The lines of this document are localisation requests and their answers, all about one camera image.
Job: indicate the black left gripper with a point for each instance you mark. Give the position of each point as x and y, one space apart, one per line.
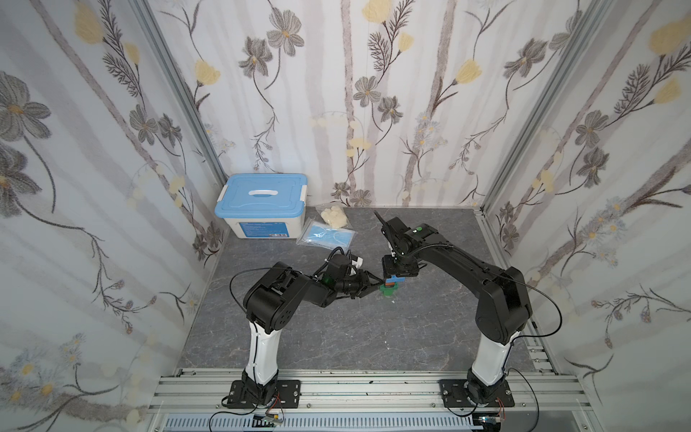
364 282

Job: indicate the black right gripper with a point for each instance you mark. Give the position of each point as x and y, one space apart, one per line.
397 265

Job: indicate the green lego brick assembly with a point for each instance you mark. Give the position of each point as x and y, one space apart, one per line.
388 290

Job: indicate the blue long lego brick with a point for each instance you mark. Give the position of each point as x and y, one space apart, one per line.
396 279

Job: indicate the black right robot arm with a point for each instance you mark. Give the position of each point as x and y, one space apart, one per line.
411 244

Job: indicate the bagged cream gloves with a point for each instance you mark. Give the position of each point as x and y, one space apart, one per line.
333 214

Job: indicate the bagged blue face mask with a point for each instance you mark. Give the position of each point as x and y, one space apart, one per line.
321 235

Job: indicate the blue lidded white storage box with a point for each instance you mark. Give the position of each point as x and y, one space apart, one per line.
264 206

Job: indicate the right aluminium side rail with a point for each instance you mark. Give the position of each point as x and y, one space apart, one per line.
517 303

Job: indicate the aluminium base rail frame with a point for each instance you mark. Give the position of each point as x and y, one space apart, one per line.
544 402

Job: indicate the white slotted cable duct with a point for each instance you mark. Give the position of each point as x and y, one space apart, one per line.
422 421

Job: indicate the right aluminium corner post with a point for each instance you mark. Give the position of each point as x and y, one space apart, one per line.
585 31

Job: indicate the aluminium corner post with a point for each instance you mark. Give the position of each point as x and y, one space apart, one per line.
585 31
176 82

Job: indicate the left aluminium corner post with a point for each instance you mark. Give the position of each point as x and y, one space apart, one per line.
176 82

